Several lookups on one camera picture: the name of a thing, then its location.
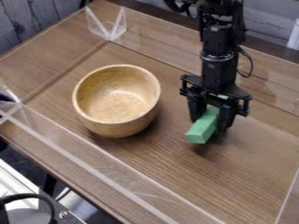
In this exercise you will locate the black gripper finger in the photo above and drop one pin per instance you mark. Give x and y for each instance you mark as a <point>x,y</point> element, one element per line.
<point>196,107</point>
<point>226,114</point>

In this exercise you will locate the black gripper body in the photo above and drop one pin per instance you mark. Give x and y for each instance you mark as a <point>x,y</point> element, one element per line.
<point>214,86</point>

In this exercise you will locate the green rectangular block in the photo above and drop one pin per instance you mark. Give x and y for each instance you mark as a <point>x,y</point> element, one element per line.
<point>202,127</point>

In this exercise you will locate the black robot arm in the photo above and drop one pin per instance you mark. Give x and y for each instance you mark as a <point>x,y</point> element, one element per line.
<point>221,25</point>

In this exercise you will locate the brown wooden bowl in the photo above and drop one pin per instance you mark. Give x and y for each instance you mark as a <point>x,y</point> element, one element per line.
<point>116,100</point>

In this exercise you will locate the clear acrylic front barrier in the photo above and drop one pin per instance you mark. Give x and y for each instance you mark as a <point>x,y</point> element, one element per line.
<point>102,179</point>

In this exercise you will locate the black table leg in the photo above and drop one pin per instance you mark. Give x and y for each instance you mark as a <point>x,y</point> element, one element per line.
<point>49,184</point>

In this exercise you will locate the white post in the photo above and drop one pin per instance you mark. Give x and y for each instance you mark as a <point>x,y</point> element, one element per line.
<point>292,43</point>

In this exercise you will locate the clear acrylic corner bracket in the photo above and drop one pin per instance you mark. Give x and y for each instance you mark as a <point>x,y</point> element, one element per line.
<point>106,30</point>

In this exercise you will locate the grey metal bracket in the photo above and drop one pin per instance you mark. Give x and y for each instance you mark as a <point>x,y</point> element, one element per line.
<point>64,216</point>

